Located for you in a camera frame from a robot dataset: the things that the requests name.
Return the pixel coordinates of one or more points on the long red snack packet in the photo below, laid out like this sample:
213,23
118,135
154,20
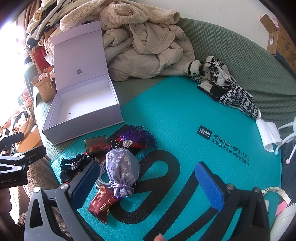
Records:
101,204

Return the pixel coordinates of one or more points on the white handbag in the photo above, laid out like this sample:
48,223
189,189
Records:
286,220

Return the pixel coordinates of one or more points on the pile of striped clothes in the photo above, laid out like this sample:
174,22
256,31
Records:
44,20

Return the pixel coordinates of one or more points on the brown curtain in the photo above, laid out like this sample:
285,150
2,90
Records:
31,11

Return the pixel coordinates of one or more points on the jar with pink lid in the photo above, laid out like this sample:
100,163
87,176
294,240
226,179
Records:
42,76

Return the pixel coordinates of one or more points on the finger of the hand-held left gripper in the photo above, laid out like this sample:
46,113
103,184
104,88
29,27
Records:
10,140
32,154

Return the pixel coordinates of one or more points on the plain black scrunchie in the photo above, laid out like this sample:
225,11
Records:
74,162

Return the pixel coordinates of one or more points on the black white knit sweater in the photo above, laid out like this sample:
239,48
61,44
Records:
240,99

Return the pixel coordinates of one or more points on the black polka dot scrunchie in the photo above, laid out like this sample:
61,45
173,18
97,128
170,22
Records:
115,143

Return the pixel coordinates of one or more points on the purple floral sachet pouch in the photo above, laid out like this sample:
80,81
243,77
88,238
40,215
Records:
122,166

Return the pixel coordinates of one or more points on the cream fleece jacket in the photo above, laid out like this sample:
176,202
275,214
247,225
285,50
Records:
120,14

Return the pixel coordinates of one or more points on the green quilted sofa cover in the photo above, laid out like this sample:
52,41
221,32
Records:
231,46

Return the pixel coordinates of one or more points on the small black case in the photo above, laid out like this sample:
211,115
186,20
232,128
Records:
94,143

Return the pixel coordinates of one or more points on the small orange box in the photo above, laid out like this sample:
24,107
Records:
49,69

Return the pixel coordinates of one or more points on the purple tassel hair ornament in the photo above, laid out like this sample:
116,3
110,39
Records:
138,136

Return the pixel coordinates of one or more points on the printed cardboard box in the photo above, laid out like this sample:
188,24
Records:
282,44

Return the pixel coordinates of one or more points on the beige padded coat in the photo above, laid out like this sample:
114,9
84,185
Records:
150,53

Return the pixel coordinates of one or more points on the white tissue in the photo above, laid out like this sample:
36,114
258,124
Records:
268,134

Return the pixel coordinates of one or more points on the white wrapping paper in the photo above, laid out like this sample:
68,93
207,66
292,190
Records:
48,59

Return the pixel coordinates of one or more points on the teal foam mat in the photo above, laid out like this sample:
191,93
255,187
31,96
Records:
185,111

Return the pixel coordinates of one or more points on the red white paper bag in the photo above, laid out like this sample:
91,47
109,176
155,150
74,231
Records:
26,99

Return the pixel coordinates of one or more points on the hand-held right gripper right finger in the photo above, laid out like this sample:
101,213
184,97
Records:
208,187

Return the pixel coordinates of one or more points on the person's right hand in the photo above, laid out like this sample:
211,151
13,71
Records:
159,238

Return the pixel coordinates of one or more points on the white plastic hanger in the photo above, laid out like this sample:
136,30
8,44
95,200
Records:
285,126

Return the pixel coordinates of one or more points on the white gift box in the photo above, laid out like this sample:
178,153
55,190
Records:
81,104

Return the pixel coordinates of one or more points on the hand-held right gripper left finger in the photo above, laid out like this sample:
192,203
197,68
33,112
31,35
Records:
85,183

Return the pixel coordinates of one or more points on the small kraft paper bag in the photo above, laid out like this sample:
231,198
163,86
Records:
44,89

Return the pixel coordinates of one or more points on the brown fleece pants leg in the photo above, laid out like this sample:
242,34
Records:
39,178

